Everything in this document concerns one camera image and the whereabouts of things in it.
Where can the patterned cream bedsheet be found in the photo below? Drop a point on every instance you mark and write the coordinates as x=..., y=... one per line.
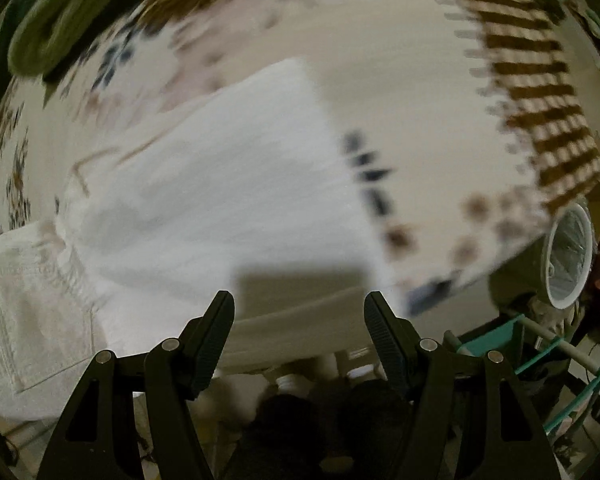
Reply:
x=405, y=85

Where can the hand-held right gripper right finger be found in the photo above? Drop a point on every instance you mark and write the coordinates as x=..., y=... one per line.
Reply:
x=386, y=332

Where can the white round fan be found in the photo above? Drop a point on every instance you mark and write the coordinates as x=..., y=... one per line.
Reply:
x=570, y=255

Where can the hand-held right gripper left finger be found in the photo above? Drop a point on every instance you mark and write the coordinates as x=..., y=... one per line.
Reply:
x=215, y=332

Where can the teal metal rack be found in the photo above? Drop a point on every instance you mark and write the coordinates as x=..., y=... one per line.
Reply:
x=530, y=355

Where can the white pants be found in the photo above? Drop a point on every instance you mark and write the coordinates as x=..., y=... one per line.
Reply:
x=180, y=200

